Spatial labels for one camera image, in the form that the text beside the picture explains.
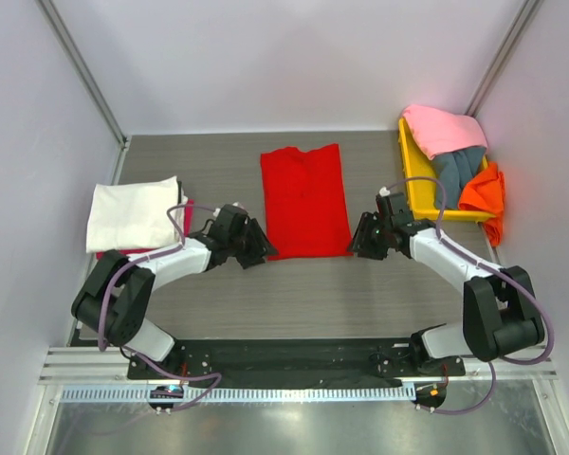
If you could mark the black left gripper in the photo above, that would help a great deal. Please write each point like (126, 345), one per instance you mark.
(260, 245)

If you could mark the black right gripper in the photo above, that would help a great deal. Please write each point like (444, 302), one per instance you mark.
(373, 237)

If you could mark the red t shirt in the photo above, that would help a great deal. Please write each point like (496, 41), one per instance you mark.
(305, 206)

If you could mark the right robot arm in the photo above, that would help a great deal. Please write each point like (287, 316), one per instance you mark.
(501, 317)

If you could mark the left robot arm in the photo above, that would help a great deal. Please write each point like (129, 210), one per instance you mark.
(113, 300)

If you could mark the yellow plastic bin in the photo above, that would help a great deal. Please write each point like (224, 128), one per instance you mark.
(421, 192)

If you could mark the grey t shirt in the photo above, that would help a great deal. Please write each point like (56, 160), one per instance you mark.
(454, 170)

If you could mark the orange t shirt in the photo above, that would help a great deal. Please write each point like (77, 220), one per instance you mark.
(486, 193)

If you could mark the pink t shirt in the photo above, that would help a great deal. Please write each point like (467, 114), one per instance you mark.
(438, 132)

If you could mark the folded white t shirt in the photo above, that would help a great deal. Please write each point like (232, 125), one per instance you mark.
(165, 191)

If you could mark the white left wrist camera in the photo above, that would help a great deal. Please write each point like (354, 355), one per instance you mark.
(240, 206)

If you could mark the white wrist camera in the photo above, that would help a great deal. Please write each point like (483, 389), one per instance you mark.
(240, 206)
(384, 191)

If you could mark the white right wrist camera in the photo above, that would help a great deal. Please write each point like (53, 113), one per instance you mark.
(384, 191)

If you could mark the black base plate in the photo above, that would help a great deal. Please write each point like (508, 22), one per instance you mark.
(302, 364)

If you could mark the slotted white cable duct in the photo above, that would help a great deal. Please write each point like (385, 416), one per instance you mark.
(170, 394)

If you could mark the aluminium front rail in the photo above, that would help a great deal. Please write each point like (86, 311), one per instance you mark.
(86, 364)

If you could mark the right aluminium corner post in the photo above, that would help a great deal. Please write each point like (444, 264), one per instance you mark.
(514, 34)

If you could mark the aluminium corner post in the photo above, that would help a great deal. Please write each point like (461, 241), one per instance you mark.
(74, 55)
(514, 34)

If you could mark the left aluminium corner post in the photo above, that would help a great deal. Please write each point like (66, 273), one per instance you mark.
(74, 55)

